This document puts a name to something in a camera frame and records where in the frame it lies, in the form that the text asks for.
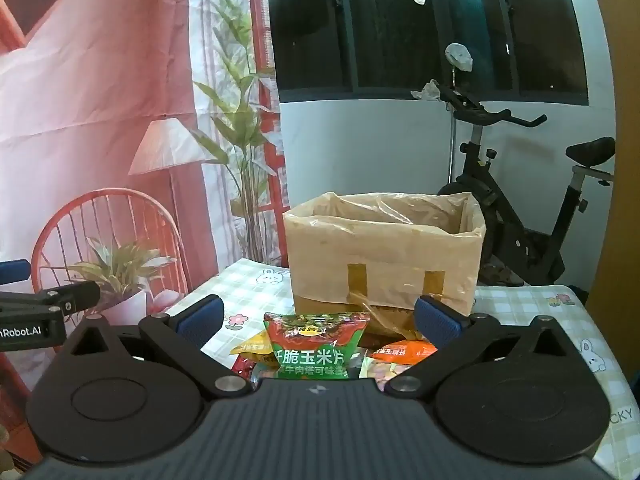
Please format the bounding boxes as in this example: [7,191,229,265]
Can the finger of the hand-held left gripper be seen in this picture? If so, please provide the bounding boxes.
[0,258,32,286]
[0,280,102,317]

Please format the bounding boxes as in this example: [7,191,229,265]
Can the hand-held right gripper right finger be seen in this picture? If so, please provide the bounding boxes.
[384,294,581,402]

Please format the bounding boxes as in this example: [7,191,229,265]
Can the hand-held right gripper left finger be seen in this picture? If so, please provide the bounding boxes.
[55,294,254,402]

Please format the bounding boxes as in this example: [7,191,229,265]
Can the plastic-lined cardboard box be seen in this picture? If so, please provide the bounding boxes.
[282,191,487,343]

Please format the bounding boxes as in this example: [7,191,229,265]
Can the red green snack packet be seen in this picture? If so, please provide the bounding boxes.
[263,311,372,382]

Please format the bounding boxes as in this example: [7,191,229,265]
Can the orange snack packet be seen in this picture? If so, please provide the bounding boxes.
[367,339,439,369]

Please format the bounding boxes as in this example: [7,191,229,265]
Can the yellow red snack packet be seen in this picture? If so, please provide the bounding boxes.
[230,332,274,379]

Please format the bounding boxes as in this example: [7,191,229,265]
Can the clear wrapped snack packet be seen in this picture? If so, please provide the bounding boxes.
[360,359,417,392]

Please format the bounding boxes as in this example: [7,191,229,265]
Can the brown sandals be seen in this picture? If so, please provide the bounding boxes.
[480,262,522,287]

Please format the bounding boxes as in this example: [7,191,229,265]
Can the checked tablecloth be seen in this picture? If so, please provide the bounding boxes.
[165,258,640,461]

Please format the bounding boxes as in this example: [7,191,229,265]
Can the black exercise bike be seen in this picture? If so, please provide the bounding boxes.
[435,80,617,287]

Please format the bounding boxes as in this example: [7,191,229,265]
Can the thin metal pole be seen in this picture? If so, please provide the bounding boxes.
[449,67,458,186]

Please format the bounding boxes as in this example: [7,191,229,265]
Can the printed backdrop cloth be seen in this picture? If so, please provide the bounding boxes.
[0,0,292,466]

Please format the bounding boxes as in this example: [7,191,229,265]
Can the crumpled white cloth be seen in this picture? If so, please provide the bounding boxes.
[411,80,441,101]

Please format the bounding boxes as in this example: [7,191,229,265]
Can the white plastic bag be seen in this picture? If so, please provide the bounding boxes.
[445,43,474,72]

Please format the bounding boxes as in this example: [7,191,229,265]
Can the dark window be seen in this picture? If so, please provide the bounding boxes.
[267,0,590,107]

